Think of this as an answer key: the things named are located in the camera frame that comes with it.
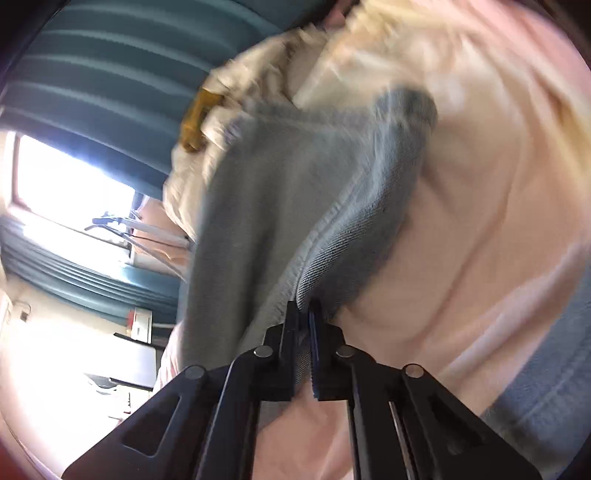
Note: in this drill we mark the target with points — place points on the pastel pink bed duvet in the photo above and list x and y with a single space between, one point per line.
488 283

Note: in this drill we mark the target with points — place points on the pile of cream clothes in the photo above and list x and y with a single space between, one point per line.
272 71

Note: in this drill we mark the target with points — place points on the garment steamer stand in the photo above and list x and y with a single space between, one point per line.
148 243

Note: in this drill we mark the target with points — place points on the dark teal right curtain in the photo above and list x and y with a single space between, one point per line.
108 82

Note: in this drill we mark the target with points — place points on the dark teal curtain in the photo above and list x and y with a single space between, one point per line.
75 270
108 82

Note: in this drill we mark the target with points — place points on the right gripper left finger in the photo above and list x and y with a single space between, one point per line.
202 424

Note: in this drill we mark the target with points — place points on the beige hanging garment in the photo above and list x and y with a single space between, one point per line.
151 211

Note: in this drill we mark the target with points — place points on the mustard yellow garment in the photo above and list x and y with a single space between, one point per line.
190 135

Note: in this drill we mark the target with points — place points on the dark teal left curtain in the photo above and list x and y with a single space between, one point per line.
75 270

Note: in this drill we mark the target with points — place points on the blue denim jeans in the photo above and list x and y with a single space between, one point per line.
304 205

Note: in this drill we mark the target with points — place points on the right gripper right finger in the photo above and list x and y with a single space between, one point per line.
403 423

